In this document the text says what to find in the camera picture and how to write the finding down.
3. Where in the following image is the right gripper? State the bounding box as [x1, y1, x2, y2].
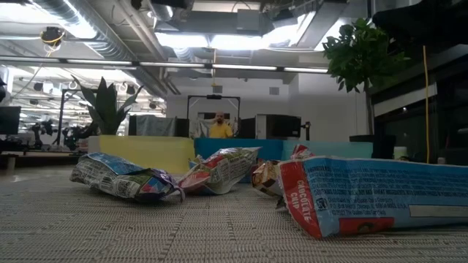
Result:
[372, 0, 468, 50]

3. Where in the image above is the red white granola bar wrapper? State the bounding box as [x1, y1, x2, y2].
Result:
[178, 146, 262, 196]
[290, 143, 317, 161]

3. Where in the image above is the blue chocolate chip bar wrapper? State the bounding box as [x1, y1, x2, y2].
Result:
[276, 156, 468, 240]

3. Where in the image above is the brown white granola bar wrapper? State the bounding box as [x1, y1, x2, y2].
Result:
[251, 159, 284, 198]

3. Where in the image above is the leafy green tree plant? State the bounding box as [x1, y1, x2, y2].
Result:
[322, 17, 412, 136]

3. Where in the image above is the teal plastic bin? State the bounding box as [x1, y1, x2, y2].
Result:
[282, 140, 374, 161]

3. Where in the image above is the black cabinet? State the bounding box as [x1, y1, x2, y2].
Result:
[255, 113, 303, 140]

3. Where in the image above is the blue plastic bin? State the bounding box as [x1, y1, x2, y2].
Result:
[193, 137, 284, 183]

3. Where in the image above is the person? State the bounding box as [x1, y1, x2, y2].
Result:
[208, 111, 235, 139]

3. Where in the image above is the long ceiling light strip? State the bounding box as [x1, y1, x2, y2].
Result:
[0, 55, 329, 74]

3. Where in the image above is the grey cloth screen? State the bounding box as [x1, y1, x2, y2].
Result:
[127, 114, 177, 137]

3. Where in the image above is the yellow plastic bin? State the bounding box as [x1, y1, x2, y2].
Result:
[98, 134, 197, 175]

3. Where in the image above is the snake plant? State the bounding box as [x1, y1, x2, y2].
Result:
[71, 75, 144, 136]

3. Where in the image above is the white planter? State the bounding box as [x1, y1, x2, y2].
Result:
[86, 135, 101, 155]

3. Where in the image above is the white woven table mat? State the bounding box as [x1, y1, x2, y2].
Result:
[0, 171, 468, 263]

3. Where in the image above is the low wooden bench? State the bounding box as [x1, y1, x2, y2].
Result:
[0, 150, 88, 169]

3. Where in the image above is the black monitor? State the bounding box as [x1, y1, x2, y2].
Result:
[0, 105, 22, 135]

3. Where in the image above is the black rig frame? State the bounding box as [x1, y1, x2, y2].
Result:
[186, 94, 241, 140]

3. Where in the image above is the silver ribbed ceiling duct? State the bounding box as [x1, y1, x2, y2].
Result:
[32, 0, 132, 61]

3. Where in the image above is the black ceiling cable reel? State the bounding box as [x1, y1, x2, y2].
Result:
[39, 26, 67, 47]

